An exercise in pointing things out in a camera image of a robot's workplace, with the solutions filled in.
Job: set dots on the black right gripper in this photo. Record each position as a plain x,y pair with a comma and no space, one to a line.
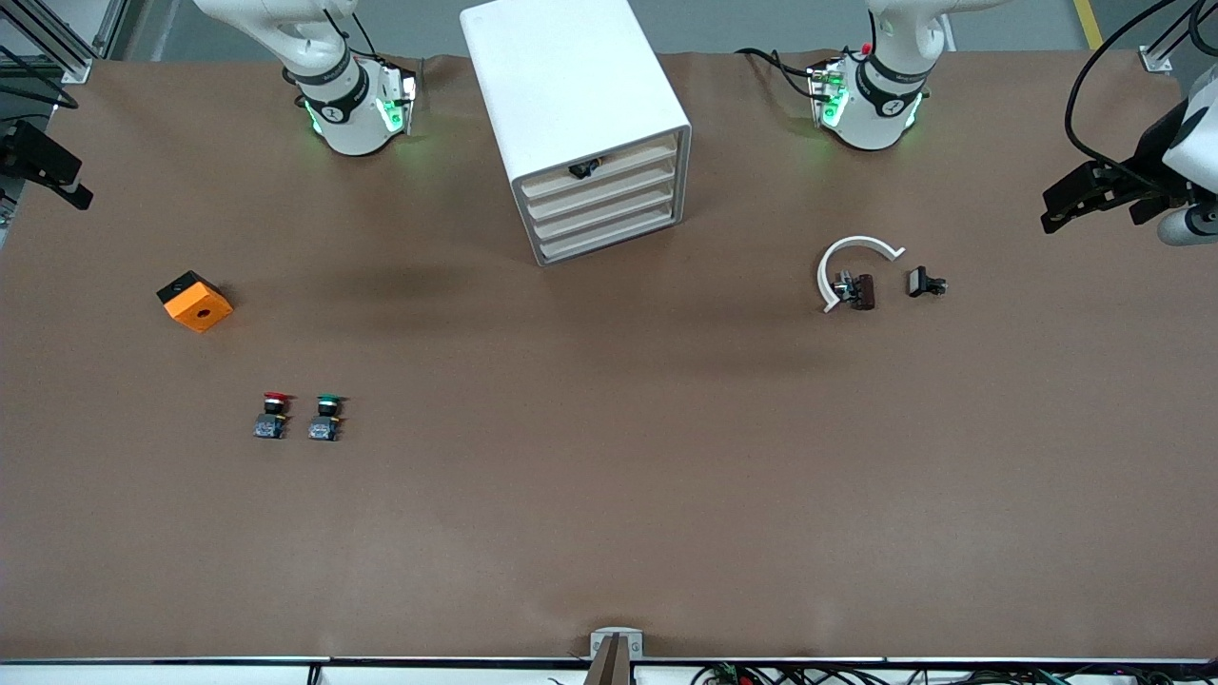
26,150

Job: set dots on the grey metal mounting bracket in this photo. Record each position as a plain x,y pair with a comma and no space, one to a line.
599,636

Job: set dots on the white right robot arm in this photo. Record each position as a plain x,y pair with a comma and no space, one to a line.
343,124

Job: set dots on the red push button switch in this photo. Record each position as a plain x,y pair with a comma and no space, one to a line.
272,419

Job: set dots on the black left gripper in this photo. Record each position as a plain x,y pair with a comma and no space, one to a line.
1149,155

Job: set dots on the orange box with hole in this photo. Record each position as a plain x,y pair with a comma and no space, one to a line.
198,306

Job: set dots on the white table edge rail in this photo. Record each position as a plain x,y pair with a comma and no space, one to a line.
190,674

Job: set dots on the white tray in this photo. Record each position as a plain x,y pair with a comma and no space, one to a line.
638,181

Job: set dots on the small black switch component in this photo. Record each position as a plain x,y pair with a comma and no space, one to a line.
919,282

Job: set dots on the small black part in drawer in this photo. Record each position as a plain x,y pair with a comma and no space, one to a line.
583,169

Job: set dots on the dark brown switch component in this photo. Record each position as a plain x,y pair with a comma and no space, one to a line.
861,291

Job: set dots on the green push button switch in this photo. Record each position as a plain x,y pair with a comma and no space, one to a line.
326,420

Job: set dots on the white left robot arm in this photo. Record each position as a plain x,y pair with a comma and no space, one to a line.
871,114

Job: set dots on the aluminium frame rail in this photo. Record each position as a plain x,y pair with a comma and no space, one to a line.
74,68
1157,60

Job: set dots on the brown paper table cover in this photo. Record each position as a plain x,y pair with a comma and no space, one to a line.
609,476

